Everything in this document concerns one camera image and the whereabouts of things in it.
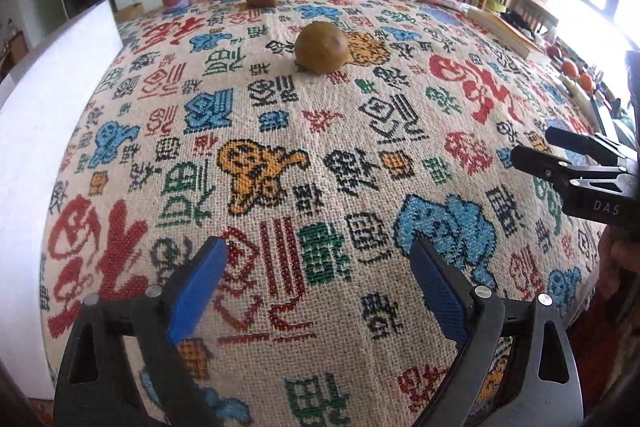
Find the white foam board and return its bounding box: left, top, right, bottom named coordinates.
left=1, top=1, right=122, bottom=400

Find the green-brown round fruit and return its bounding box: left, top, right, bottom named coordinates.
left=294, top=22, right=350, bottom=75

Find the patterned woven tablecloth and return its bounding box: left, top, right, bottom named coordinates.
left=40, top=0, right=601, bottom=426

